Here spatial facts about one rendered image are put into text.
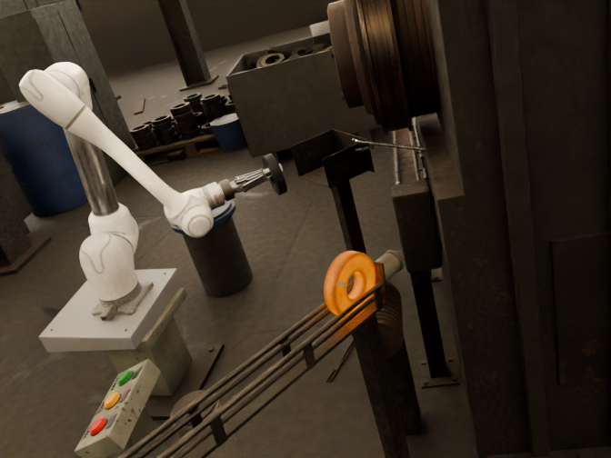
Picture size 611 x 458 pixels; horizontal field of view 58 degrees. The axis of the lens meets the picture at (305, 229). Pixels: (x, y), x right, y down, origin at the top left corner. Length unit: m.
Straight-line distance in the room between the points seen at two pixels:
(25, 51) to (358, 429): 3.92
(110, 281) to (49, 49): 3.04
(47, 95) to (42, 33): 2.98
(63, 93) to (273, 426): 1.29
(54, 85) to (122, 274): 0.67
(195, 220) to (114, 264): 0.41
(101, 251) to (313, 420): 0.93
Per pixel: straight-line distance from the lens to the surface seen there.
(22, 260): 4.23
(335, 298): 1.22
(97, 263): 2.05
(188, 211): 1.79
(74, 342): 2.16
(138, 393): 1.40
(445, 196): 1.20
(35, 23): 4.84
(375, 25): 1.36
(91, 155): 2.10
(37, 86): 1.89
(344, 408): 1.99
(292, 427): 1.99
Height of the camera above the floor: 1.40
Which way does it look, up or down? 26 degrees down
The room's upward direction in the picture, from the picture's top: 16 degrees counter-clockwise
